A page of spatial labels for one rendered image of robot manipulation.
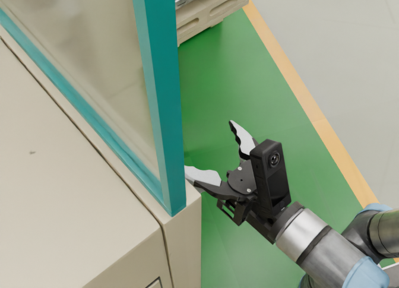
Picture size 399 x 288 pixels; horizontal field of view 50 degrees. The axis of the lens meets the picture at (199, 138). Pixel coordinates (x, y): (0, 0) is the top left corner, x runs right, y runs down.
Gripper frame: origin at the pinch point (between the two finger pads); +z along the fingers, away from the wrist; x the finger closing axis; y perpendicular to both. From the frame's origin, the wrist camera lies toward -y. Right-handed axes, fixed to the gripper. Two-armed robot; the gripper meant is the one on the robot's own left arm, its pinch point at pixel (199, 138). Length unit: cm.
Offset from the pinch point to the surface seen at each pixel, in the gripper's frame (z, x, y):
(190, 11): 43, 41, 15
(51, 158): -1.2, -25.5, -17.3
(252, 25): 88, 142, 88
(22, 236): -6.6, -32.2, -16.3
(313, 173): 4, 89, 95
